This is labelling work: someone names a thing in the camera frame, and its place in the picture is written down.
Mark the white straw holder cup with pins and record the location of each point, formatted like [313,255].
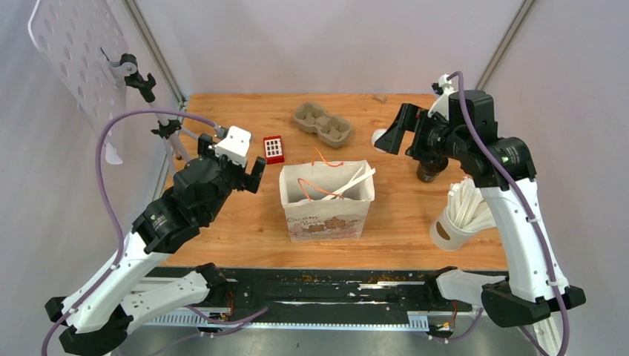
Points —
[447,236]

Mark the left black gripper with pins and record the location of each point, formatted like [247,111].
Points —
[250,182]

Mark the perforated white panel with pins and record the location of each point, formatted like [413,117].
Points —
[84,44]

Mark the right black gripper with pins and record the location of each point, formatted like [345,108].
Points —
[410,118]

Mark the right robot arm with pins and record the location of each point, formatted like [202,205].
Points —
[504,172]

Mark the stack of white lids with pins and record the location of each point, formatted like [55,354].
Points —
[376,135]

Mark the white paper bakery bag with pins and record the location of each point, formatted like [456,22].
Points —
[326,200]

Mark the white straw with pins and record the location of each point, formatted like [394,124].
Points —
[367,174]
[356,179]

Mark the tripod stand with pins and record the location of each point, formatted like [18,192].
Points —
[157,113]

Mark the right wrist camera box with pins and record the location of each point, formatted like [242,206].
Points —
[442,88]

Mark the cardboard cup carrier tray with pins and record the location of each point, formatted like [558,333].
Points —
[312,118]

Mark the red toy block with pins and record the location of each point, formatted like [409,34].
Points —
[273,150]

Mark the wrapped white straws bundle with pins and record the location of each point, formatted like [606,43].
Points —
[466,208]

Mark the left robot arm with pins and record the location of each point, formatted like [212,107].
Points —
[98,317]

